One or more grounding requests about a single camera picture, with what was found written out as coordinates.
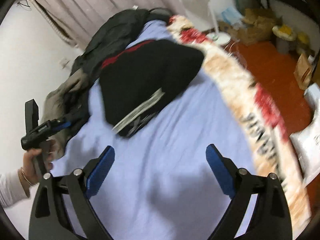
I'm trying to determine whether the olive grey garment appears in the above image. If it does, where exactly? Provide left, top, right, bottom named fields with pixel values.
left=42, top=69, right=90, bottom=160

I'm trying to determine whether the black red varsity jacket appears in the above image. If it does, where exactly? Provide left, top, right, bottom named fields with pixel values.
left=99, top=40, right=204, bottom=137

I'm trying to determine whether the floral red cream blanket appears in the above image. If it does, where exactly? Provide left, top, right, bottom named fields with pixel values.
left=167, top=15, right=311, bottom=239

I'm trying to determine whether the black puffy jacket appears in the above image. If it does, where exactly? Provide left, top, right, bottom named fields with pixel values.
left=71, top=8, right=174, bottom=82

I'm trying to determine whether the grey trash bin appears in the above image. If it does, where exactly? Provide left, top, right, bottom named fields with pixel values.
left=272, top=24, right=297, bottom=54

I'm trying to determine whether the white sleeved left forearm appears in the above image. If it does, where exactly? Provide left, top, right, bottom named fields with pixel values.
left=0, top=171, right=30, bottom=208

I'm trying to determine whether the blue face mask pack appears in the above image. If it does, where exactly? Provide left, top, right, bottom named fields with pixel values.
left=221, top=7, right=244, bottom=27

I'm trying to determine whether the cardboard boxes pile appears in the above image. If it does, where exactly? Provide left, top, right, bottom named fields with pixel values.
left=218, top=8, right=282, bottom=46

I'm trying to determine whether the pink grey curtain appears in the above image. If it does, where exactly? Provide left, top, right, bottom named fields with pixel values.
left=26, top=0, right=190, bottom=48

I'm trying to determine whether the person's left hand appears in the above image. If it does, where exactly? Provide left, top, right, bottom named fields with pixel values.
left=20, top=139, right=59, bottom=186

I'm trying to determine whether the brown paper bag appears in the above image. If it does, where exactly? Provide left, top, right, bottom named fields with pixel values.
left=293, top=53, right=313, bottom=90

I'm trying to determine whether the light blue bed sheet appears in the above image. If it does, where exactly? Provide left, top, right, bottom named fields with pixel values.
left=49, top=19, right=261, bottom=240

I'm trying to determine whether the white plastic bag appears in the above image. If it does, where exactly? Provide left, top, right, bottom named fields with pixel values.
left=290, top=113, right=320, bottom=186

